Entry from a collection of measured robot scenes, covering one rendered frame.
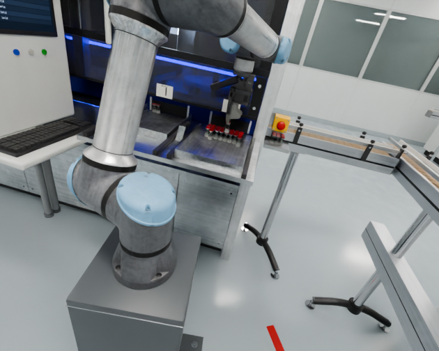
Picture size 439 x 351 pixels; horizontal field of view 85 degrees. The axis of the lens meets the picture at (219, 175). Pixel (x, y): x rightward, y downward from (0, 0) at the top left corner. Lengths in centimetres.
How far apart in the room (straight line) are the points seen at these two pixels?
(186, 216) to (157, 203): 110
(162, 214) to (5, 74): 94
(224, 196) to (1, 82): 109
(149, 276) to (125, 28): 50
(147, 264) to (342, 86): 569
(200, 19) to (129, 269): 51
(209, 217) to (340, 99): 493
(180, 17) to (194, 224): 129
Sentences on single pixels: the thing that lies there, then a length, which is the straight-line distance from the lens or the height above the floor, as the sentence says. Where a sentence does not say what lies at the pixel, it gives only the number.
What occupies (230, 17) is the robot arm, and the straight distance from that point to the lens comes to 52.
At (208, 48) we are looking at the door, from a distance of 120.
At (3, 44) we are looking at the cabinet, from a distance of 127.
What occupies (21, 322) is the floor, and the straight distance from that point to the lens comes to 160.
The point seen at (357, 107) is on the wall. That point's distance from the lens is 615.
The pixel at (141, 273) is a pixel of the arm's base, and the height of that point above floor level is 84.
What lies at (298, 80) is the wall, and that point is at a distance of 581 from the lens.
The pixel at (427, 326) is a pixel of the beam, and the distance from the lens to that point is 126.
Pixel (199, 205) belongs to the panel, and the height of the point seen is 39.
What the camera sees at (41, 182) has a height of 43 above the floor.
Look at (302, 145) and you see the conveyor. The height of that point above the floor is 88.
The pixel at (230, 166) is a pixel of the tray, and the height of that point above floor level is 90.
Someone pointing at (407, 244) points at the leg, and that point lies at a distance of 143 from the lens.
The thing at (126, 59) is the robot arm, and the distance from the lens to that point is 54.
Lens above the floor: 131
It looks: 30 degrees down
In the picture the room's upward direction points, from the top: 12 degrees clockwise
